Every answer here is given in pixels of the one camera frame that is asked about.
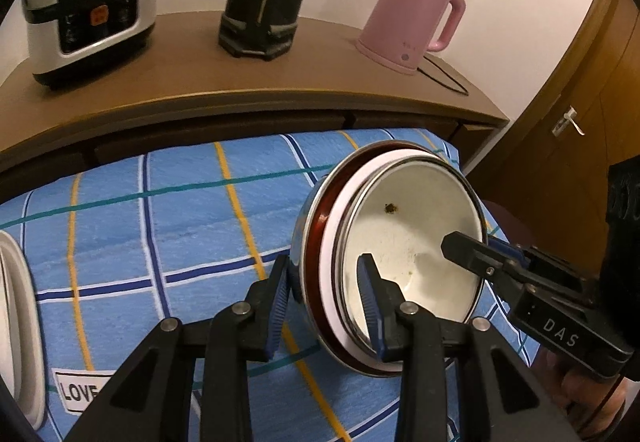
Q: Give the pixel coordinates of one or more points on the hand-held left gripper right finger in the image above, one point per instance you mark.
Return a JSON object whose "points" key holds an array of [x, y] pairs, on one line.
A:
{"points": [[367, 292]]}

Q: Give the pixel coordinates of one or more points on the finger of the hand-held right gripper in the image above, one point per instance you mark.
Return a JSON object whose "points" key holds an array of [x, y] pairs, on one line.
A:
{"points": [[475, 257], [515, 254]]}

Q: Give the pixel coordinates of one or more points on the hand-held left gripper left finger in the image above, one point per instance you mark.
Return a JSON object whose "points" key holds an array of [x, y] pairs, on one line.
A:
{"points": [[277, 317]]}

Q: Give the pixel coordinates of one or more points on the pink plastic bowl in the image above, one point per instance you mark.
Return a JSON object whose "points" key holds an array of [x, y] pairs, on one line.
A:
{"points": [[330, 262]]}

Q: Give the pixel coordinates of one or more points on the small white bowl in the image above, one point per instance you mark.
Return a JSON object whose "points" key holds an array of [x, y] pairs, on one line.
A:
{"points": [[410, 222]]}

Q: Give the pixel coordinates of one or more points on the stainless steel bowl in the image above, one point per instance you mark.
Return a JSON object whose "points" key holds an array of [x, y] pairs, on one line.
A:
{"points": [[302, 232]]}

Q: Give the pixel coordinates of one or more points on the grey round plate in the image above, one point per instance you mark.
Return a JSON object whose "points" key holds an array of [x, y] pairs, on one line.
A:
{"points": [[35, 347]]}

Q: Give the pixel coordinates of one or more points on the person's right hand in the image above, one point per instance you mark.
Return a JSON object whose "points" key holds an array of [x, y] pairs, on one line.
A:
{"points": [[575, 397]]}

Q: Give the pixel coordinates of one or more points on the blue plaid cloth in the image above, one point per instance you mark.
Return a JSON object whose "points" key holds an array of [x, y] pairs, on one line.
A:
{"points": [[175, 232]]}

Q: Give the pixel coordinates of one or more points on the wooden door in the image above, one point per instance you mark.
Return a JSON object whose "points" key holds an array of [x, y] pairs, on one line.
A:
{"points": [[575, 71]]}

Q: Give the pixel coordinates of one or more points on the pink electric kettle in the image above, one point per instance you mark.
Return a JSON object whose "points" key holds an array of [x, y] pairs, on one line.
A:
{"points": [[405, 21]]}

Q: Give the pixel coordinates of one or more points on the brown wooden sideboard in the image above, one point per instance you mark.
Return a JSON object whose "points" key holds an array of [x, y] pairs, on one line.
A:
{"points": [[200, 71]]}

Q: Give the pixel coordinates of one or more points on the white black rice cooker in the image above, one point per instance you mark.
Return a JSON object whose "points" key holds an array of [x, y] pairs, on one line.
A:
{"points": [[100, 21]]}

